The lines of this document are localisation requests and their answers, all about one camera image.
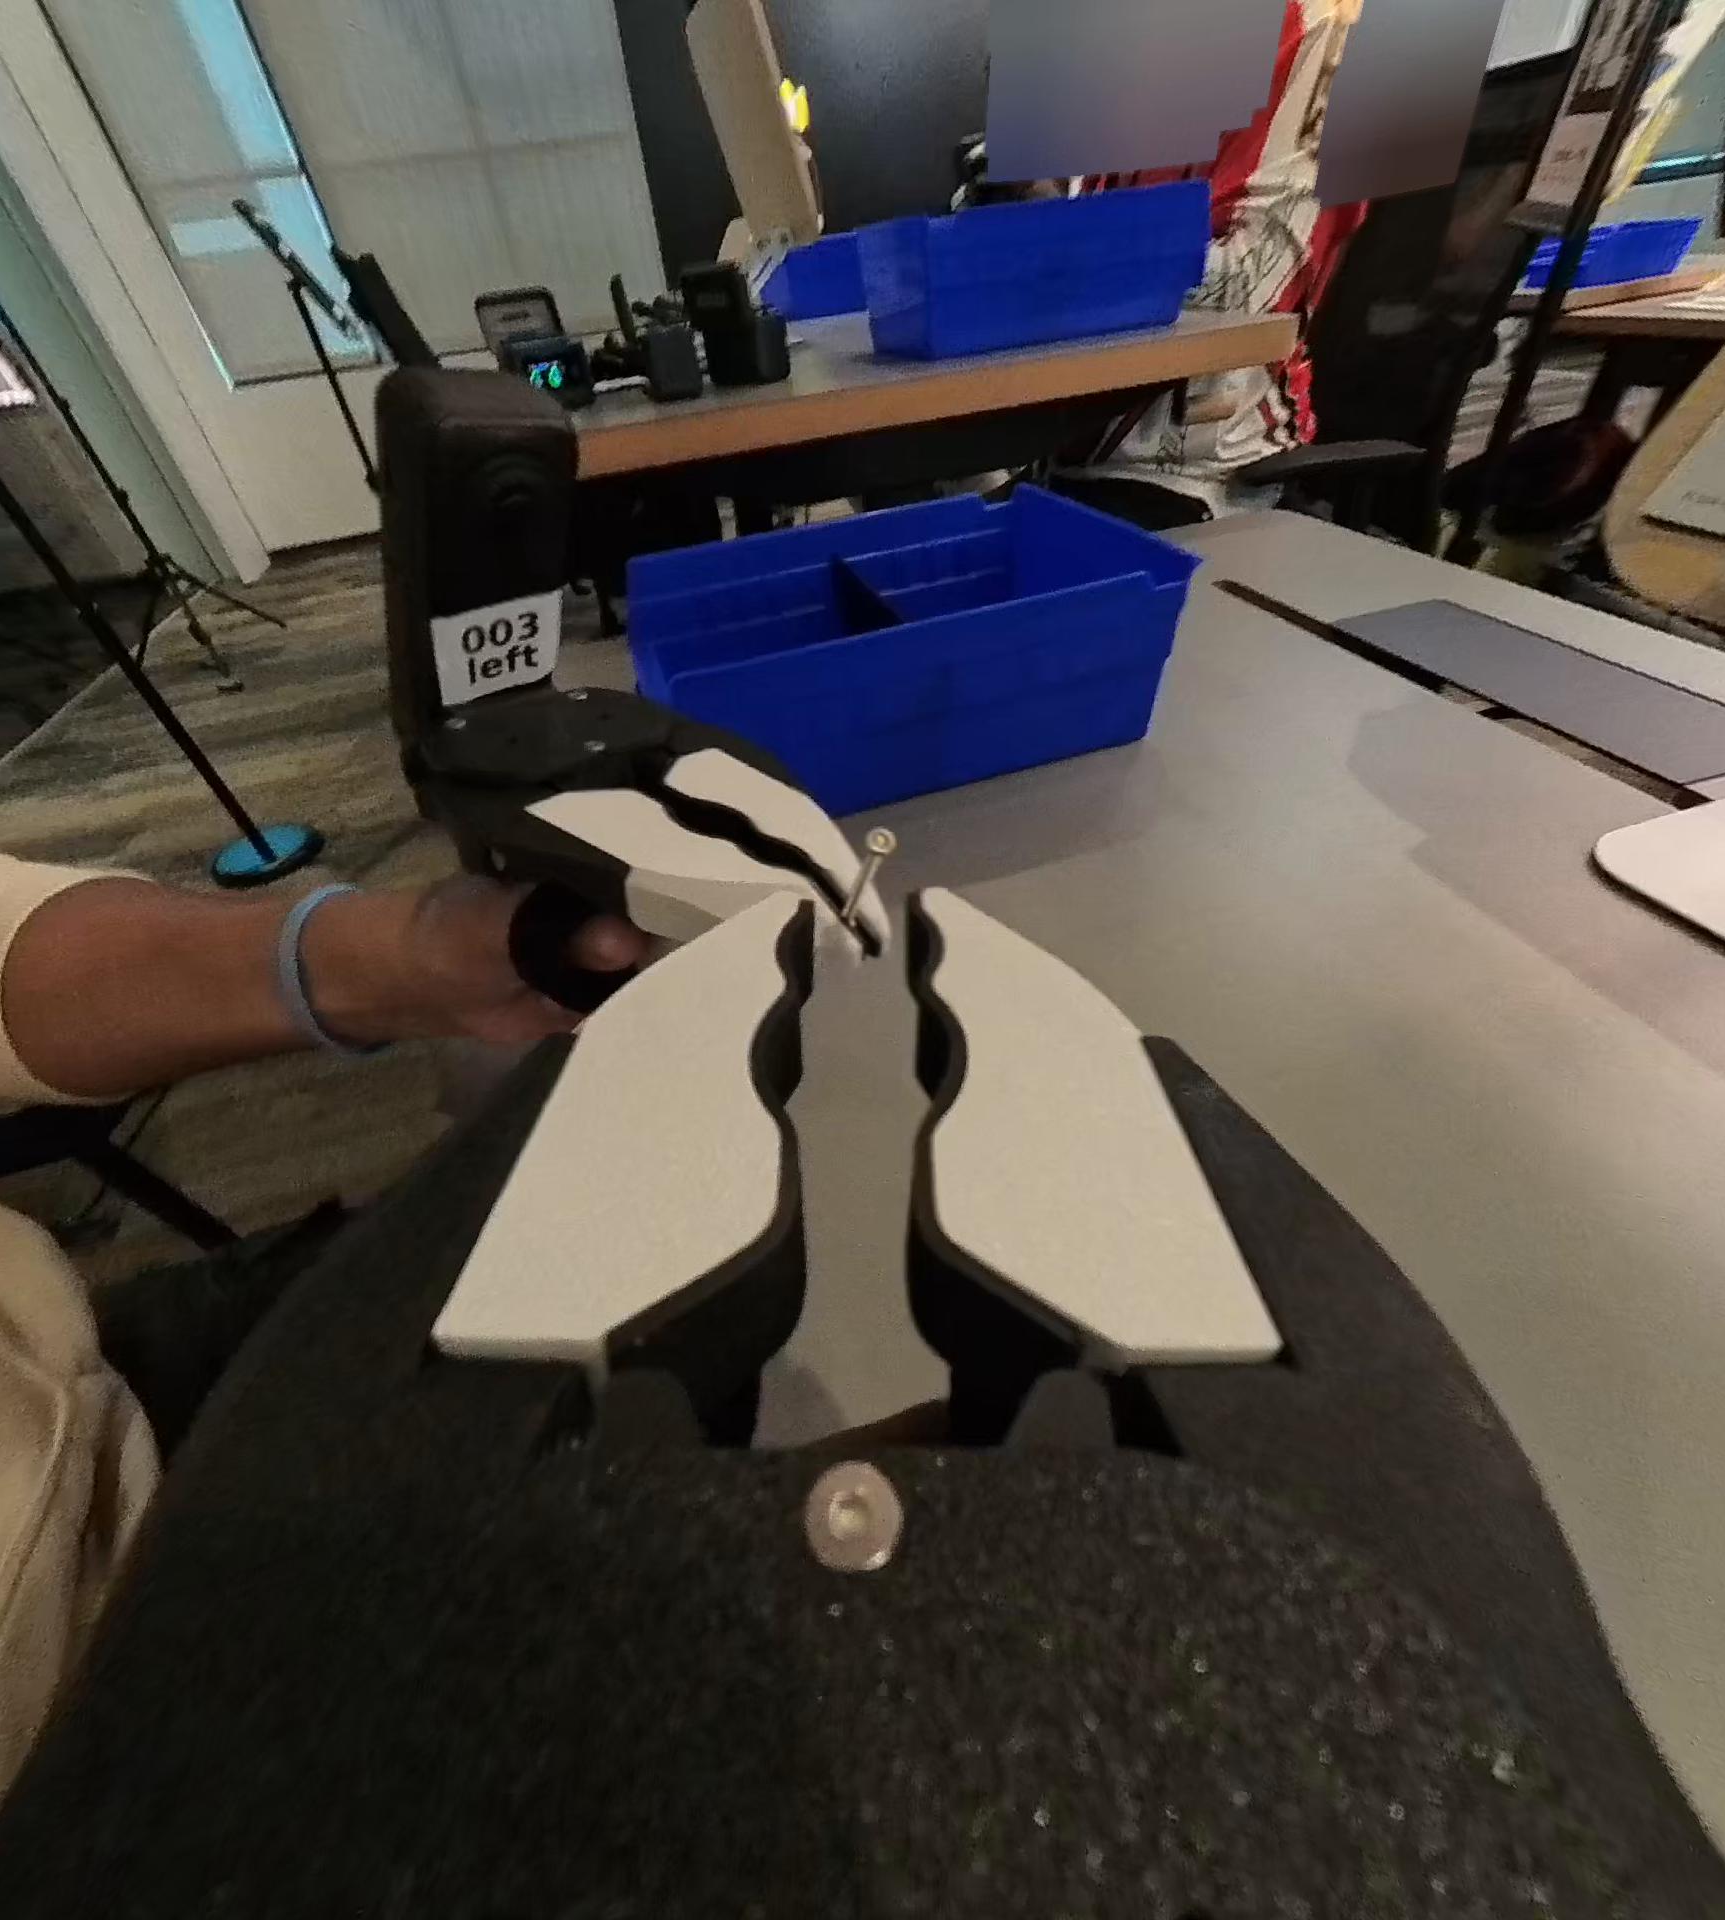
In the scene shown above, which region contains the blue divided bin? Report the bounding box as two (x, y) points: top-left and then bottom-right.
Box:
(626, 483), (1203, 821)

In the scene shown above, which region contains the black gadget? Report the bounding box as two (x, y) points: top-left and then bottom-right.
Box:
(606, 277), (707, 403)

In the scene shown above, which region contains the person's left forearm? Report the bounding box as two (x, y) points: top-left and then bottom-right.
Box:
(0, 795), (407, 1116)

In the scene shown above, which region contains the small blue plastic bin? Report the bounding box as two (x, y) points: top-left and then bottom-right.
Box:
(765, 233), (879, 320)

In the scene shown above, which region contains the person's left hand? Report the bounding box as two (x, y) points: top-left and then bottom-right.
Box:
(382, 877), (673, 1050)

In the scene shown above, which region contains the wooden-edged table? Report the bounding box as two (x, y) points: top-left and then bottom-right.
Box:
(568, 306), (1304, 521)

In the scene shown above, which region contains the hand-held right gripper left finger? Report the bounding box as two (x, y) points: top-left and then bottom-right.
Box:
(430, 893), (818, 1375)

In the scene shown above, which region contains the long steel bolt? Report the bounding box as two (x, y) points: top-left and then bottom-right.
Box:
(839, 828), (901, 958)

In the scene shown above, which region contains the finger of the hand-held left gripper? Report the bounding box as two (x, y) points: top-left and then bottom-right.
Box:
(659, 744), (895, 961)
(521, 788), (822, 949)

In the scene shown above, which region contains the large blue plastic bin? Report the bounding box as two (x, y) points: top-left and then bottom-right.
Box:
(857, 180), (1214, 362)

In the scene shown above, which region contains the black office chair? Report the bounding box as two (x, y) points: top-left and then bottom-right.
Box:
(1238, 151), (1547, 564)

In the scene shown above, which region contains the shallow blue plastic bin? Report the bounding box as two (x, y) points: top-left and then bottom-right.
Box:
(1523, 217), (1706, 294)

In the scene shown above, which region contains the small camera with lit screen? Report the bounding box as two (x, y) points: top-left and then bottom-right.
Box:
(509, 337), (598, 413)

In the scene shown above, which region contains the black charging case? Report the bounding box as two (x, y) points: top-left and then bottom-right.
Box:
(477, 288), (564, 378)
(682, 262), (792, 388)

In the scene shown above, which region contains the wooden table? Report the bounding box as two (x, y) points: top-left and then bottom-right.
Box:
(1507, 254), (1725, 362)

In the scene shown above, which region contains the black microphone stand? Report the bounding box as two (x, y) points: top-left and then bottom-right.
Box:
(232, 198), (402, 501)

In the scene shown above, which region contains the black monitor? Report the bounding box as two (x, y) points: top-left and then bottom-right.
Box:
(765, 0), (992, 228)

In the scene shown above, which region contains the folded wooden board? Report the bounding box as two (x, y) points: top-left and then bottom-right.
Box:
(685, 0), (827, 270)

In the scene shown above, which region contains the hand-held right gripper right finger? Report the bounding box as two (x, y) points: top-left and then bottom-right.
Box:
(907, 888), (1285, 1371)

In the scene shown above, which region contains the blue wristband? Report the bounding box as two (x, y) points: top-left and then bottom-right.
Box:
(276, 883), (387, 1054)

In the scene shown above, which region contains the dark bag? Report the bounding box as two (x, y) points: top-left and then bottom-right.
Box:
(1485, 421), (1651, 581)

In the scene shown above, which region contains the sign on black pole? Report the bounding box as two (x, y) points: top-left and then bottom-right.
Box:
(1448, 0), (1676, 572)

